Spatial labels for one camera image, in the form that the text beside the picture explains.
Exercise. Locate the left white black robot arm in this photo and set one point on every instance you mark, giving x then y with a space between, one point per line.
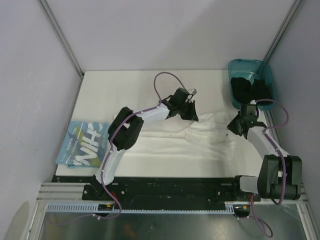
127 125

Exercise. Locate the teal plastic bin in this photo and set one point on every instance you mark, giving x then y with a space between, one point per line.
250 70

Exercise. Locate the folded blue printed t shirt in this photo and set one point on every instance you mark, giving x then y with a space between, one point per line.
84 145

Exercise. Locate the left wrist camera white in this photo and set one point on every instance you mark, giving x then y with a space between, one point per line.
192 91

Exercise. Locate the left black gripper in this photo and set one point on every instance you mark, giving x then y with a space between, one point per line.
192 115

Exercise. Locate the black t shirt in bin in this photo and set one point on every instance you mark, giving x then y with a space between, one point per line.
244 91

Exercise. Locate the white t shirt flower print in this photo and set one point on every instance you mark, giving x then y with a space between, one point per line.
207 138

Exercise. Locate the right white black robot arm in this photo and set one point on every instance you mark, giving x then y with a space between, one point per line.
280 175

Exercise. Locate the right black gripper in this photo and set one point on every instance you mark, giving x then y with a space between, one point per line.
231 126

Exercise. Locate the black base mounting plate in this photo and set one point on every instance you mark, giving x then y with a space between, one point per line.
195 191

